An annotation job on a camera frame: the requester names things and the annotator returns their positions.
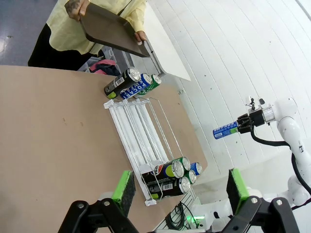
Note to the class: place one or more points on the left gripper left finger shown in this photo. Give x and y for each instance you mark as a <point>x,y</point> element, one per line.
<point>122,189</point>

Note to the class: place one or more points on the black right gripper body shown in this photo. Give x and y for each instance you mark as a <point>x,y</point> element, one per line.
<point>256,120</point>

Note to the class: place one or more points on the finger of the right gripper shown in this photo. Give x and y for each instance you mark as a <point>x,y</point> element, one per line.
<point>241,129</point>
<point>243,119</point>

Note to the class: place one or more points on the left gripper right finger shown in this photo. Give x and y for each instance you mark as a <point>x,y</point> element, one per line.
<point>236,189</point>

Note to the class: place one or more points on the blue Pocari Sweat can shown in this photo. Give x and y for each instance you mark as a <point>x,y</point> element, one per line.
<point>138,87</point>
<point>222,131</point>
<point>196,168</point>

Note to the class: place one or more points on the black Pepsi can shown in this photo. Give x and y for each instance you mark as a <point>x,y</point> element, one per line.
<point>167,189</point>
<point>121,82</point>
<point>165,170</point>

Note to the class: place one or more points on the dark brown serving tray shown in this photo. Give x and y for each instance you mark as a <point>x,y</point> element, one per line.
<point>109,31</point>

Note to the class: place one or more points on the person's left forearm yellow sleeve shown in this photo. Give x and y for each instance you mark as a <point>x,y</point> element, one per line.
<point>137,17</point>

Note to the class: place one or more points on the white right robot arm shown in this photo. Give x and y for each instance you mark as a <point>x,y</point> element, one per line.
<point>289,126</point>

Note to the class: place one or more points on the person in yellow shirt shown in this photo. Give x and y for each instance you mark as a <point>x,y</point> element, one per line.
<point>97,21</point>

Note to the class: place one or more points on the person's left hand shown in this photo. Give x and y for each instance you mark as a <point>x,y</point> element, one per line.
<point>141,36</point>

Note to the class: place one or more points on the person's right hand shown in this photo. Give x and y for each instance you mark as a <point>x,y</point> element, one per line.
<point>75,8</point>

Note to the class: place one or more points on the green Chilsung cider can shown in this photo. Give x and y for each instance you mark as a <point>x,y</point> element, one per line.
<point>185,163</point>
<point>151,85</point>
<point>192,176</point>

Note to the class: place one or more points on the clear acrylic can rack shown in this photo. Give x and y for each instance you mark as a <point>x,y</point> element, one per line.
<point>136,136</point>

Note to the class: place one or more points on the pink and dark clothes pile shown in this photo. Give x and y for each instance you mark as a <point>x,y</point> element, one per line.
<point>104,66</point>

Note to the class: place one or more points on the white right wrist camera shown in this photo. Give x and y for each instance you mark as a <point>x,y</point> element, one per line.
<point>262,102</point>

